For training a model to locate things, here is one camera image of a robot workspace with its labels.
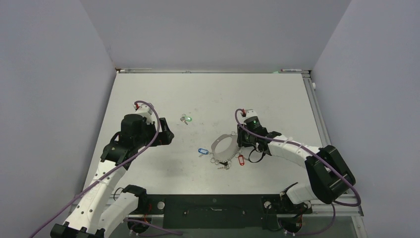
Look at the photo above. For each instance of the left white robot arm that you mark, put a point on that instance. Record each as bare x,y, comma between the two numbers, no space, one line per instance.
91,218

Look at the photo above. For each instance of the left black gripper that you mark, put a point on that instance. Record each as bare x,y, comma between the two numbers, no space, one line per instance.
164,137

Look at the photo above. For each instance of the aluminium frame rail right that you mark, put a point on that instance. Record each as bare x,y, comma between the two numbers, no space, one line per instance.
319,120

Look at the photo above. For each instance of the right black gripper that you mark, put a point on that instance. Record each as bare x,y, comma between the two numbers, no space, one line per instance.
241,141

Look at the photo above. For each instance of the aluminium frame rail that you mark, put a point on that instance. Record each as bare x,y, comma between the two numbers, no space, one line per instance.
150,70
319,120

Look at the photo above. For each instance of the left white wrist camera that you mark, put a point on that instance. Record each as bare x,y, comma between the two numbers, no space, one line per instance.
143,110

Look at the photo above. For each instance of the aluminium frame rail back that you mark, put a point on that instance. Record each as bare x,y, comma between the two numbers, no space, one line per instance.
150,70

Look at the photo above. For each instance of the key with green tag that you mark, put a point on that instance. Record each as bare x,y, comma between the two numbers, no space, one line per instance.
186,119

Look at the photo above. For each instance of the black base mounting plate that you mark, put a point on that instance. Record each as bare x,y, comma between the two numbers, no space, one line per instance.
222,211

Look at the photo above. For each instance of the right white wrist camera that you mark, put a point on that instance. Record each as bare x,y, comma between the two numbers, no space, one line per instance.
248,115

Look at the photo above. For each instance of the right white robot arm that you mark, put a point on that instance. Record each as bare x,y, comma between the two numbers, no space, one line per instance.
329,176

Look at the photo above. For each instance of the key with blue tag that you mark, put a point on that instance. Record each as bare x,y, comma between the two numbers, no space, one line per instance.
203,152

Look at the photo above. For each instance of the key with black tag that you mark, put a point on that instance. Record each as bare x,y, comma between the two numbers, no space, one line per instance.
224,165

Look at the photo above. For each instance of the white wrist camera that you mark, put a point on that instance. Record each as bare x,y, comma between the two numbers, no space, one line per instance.
143,110
248,115

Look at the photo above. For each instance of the key with red tag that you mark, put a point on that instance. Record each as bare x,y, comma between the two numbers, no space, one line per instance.
242,160

